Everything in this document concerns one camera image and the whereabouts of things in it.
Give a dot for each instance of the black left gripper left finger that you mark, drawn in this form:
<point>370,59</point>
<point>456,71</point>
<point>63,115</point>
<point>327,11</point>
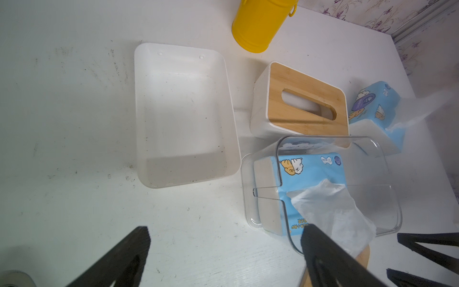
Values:
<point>122,266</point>

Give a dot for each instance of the white plastic tray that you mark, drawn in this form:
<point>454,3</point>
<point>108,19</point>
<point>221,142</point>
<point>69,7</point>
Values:
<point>185,123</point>

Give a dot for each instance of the yellow metal pen bucket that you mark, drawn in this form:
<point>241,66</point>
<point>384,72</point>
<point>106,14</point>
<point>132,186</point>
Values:
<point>257,22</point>

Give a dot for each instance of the white box with bamboo lid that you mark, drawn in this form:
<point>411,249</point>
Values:
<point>288,102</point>

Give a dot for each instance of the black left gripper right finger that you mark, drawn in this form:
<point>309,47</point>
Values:
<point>328,265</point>

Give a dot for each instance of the clear plastic tissue box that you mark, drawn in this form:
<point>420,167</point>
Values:
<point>366,171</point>

